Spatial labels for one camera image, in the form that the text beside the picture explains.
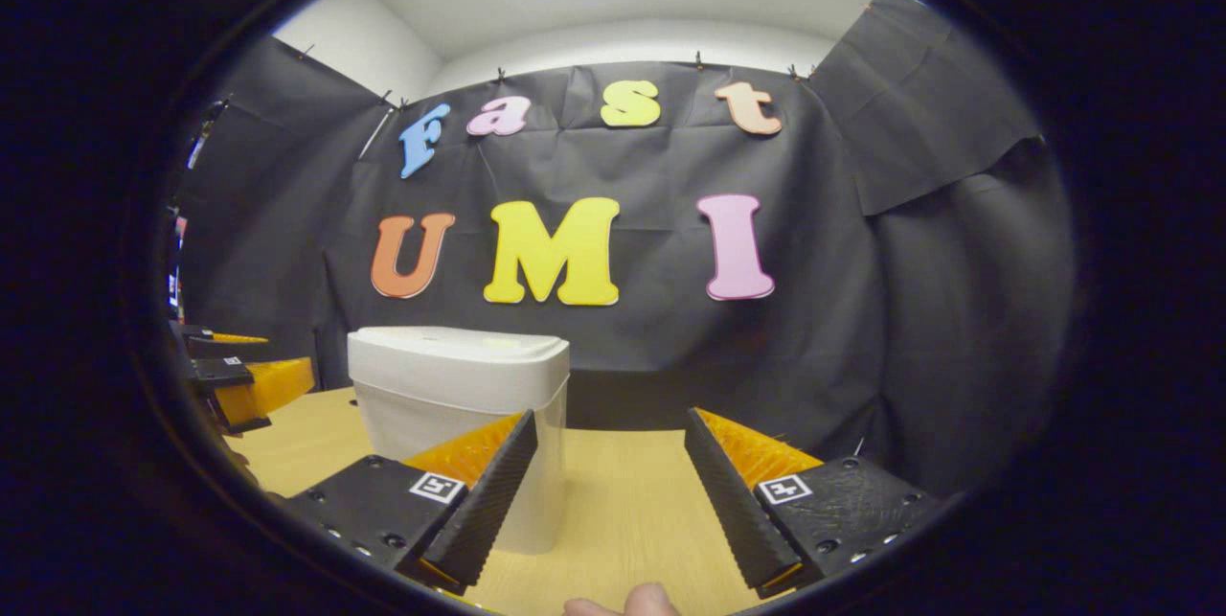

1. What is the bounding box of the colourful printed panel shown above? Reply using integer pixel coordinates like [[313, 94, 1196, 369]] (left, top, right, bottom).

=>
[[170, 214, 189, 310]]

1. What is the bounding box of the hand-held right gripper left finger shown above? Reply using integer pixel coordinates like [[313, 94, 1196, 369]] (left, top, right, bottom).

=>
[[283, 409, 540, 596]]

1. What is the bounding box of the black backdrop cloth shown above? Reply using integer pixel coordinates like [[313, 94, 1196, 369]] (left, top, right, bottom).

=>
[[172, 0, 1078, 497]]

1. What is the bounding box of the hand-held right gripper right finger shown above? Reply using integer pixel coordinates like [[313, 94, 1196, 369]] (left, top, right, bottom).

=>
[[684, 406, 945, 599]]

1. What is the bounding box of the wooden desktop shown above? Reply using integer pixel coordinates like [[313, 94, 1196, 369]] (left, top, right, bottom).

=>
[[225, 386, 844, 616]]

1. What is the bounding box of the white desktop garbage bin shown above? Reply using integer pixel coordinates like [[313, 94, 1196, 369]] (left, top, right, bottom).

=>
[[347, 327, 571, 555]]

